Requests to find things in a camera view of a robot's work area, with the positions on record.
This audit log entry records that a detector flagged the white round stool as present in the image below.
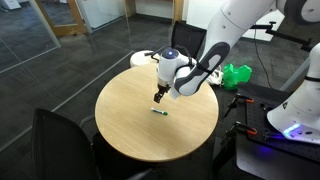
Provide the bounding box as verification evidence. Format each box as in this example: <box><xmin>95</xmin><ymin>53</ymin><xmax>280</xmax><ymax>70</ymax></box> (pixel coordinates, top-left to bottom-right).
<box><xmin>129</xmin><ymin>49</ymin><xmax>159</xmax><ymax>69</ymax></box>

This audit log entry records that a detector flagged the black mesh office chair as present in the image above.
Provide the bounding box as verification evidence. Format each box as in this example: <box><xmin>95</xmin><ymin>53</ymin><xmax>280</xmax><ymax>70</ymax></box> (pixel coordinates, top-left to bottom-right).
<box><xmin>30</xmin><ymin>107</ymin><xmax>158</xmax><ymax>180</ymax></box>
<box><xmin>170</xmin><ymin>20</ymin><xmax>208</xmax><ymax>63</ymax></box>

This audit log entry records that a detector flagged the thin black hanging cable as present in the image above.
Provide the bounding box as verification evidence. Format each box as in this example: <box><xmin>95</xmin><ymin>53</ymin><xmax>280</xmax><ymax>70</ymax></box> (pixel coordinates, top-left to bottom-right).
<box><xmin>253</xmin><ymin>28</ymin><xmax>268</xmax><ymax>81</ymax></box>

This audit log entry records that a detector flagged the orange handled black clamp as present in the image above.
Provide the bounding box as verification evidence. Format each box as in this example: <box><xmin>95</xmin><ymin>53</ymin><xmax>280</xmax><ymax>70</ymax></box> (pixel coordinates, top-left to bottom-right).
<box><xmin>223</xmin><ymin>93</ymin><xmax>255</xmax><ymax>118</ymax></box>
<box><xmin>226</xmin><ymin>120</ymin><xmax>258</xmax><ymax>143</ymax></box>

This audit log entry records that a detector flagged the white plastic bag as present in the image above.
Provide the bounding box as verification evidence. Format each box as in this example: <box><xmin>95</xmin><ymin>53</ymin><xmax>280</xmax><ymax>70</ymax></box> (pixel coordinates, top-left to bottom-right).
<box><xmin>207</xmin><ymin>65</ymin><xmax>224</xmax><ymax>86</ymax></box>

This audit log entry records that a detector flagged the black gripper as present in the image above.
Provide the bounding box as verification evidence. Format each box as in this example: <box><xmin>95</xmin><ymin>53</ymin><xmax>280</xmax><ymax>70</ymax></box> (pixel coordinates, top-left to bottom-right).
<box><xmin>153</xmin><ymin>82</ymin><xmax>172</xmax><ymax>104</ymax></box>

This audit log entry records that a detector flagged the wooden door frame post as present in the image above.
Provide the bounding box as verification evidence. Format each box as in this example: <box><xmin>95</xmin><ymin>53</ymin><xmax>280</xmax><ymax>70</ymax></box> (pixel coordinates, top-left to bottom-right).
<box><xmin>173</xmin><ymin>0</ymin><xmax>185</xmax><ymax>24</ymax></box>

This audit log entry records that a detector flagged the green plastic bag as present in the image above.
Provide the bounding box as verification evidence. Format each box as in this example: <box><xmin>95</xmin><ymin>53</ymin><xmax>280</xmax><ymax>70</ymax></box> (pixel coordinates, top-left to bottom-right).
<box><xmin>222</xmin><ymin>63</ymin><xmax>253</xmax><ymax>91</ymax></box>

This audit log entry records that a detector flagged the green whiteboard marker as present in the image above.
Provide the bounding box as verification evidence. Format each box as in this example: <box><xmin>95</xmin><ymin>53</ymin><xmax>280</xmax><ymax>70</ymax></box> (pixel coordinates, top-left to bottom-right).
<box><xmin>150</xmin><ymin>107</ymin><xmax>169</xmax><ymax>117</ymax></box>

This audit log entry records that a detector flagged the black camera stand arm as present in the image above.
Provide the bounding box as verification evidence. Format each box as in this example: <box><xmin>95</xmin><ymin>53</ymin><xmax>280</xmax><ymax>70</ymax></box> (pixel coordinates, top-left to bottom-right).
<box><xmin>249</xmin><ymin>20</ymin><xmax>314</xmax><ymax>53</ymax></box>

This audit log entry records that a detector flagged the wooden framed glass door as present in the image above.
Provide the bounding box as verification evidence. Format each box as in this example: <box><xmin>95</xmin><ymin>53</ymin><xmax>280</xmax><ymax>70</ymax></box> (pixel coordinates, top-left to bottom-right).
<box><xmin>33</xmin><ymin>0</ymin><xmax>89</xmax><ymax>37</ymax></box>

